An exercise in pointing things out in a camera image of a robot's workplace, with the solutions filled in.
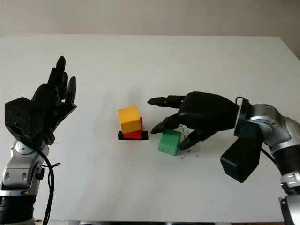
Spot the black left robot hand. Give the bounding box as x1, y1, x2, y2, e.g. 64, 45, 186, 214
31, 55, 77, 145

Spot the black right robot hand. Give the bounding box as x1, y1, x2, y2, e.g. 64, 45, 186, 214
147, 91, 240, 151

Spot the green wooden block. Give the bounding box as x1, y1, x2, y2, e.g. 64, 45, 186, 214
158, 130, 182, 157

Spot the red wooden block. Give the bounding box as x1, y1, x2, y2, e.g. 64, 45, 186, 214
123, 116, 143, 140

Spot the yellow wooden block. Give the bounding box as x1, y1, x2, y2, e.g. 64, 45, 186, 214
117, 105, 143, 133

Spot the black tape mark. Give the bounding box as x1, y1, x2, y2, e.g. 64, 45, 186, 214
118, 131, 149, 141

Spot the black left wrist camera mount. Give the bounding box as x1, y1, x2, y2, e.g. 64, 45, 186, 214
4, 97, 45, 144

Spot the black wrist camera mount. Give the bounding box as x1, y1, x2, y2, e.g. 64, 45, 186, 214
220, 99, 264, 184
4, 97, 45, 144

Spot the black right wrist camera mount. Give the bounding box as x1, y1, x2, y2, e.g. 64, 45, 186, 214
220, 99, 264, 184

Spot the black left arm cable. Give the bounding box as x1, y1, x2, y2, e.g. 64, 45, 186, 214
35, 147, 61, 225

